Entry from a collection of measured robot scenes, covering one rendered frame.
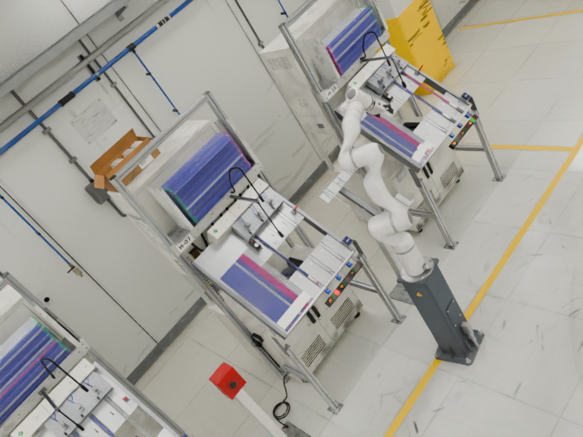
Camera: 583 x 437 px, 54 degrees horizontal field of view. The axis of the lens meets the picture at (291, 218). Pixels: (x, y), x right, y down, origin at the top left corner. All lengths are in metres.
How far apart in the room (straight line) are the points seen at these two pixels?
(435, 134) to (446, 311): 1.32
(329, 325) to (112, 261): 1.87
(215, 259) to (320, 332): 0.94
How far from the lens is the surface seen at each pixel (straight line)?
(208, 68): 5.14
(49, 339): 3.18
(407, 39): 6.04
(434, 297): 3.25
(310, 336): 3.89
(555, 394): 3.41
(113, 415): 3.29
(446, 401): 3.55
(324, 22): 4.20
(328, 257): 3.50
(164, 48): 4.96
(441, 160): 4.61
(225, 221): 3.48
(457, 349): 3.61
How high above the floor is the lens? 2.84
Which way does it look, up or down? 31 degrees down
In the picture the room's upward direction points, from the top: 34 degrees counter-clockwise
